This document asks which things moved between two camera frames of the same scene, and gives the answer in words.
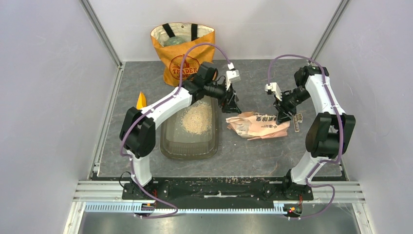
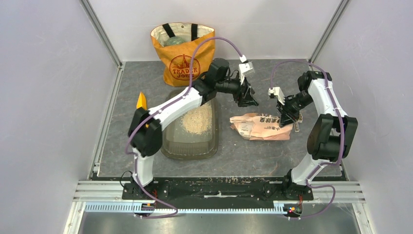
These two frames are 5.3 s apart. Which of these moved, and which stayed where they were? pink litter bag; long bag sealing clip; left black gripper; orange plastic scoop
Moved: left black gripper
Stayed: orange plastic scoop; long bag sealing clip; pink litter bag
